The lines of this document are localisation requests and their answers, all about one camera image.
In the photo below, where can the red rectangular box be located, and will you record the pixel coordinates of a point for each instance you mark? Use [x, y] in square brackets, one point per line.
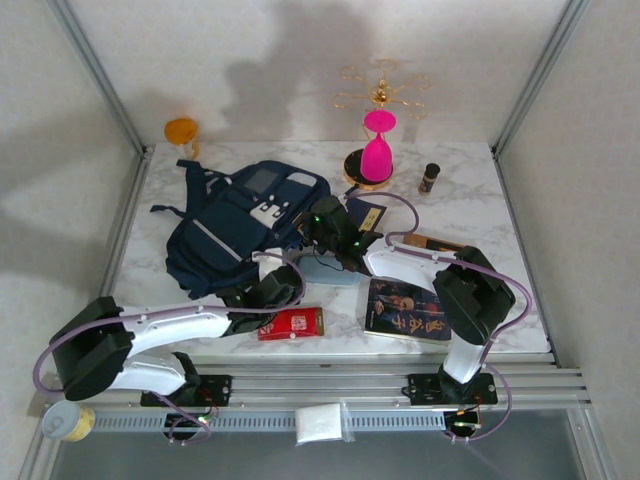
[292, 324]

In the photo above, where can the blue book with gold label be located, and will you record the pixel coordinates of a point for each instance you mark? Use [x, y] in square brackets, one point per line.
[372, 215]

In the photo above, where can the light blue pencil case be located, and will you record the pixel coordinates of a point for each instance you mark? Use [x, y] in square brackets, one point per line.
[320, 275]

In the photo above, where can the navy blue student backpack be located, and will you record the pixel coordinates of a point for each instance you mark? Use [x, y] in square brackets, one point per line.
[225, 225]

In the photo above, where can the black book with brown edges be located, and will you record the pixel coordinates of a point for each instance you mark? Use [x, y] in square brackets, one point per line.
[432, 243]

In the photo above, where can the dark book with figure cover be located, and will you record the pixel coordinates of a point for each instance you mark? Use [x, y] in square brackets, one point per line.
[400, 310]

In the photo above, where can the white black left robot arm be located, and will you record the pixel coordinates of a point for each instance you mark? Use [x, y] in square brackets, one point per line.
[165, 325]

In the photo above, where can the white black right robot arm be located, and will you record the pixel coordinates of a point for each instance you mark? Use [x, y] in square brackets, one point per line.
[400, 265]

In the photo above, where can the pink goblet glass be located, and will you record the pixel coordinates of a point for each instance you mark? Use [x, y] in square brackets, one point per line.
[377, 155]

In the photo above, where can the spice bottle with black cap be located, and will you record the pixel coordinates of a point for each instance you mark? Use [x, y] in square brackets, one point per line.
[429, 180]

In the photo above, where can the white plastic packet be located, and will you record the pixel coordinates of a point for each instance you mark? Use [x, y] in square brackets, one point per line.
[317, 422]

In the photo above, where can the gold glass rack stand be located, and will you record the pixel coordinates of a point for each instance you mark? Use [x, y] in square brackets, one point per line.
[382, 95]

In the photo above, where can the black controller board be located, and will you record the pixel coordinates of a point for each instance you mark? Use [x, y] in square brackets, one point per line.
[192, 421]
[462, 422]

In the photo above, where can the orange pill bottle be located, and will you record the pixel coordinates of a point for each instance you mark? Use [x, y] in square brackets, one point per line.
[180, 130]

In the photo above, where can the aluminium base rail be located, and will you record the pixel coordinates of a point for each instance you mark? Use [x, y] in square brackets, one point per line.
[320, 385]

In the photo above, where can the aluminium side rail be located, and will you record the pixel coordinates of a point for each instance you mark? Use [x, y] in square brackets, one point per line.
[125, 225]
[526, 250]

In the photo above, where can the aluminium frame post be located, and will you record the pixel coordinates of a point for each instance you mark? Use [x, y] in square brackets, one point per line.
[537, 75]
[102, 77]

